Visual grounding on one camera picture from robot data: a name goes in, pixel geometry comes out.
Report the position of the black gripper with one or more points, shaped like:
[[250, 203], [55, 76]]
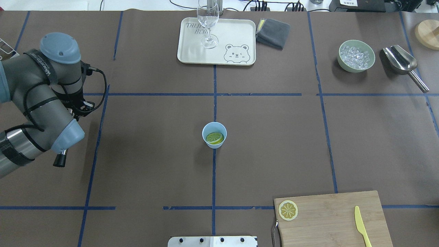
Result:
[[60, 160]]

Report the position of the steel muddler stick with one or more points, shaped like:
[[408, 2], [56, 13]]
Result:
[[60, 160]]

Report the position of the light blue cup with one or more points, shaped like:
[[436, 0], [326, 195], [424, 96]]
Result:
[[214, 127]]

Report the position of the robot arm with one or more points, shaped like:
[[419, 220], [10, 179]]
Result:
[[46, 85]]

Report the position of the green lemon slice in cup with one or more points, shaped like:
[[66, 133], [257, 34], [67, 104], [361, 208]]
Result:
[[214, 138]]

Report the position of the wooden cup tree stand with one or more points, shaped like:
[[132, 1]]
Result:
[[427, 33]]

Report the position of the clear wine glass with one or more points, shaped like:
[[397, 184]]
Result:
[[208, 16]]

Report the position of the grey folded cloth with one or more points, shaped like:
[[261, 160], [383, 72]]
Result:
[[273, 33]]

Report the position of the bamboo cutting board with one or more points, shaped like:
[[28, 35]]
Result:
[[328, 221]]

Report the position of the green bowl of ice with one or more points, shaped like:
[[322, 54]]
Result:
[[355, 56]]

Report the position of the yellow plastic knife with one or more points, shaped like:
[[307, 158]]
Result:
[[361, 227]]

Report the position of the steel ice scoop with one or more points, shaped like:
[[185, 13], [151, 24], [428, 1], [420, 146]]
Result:
[[403, 63]]

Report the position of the white wire cup rack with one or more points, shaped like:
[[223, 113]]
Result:
[[6, 51]]

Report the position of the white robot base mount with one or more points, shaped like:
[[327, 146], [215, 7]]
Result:
[[213, 241]]

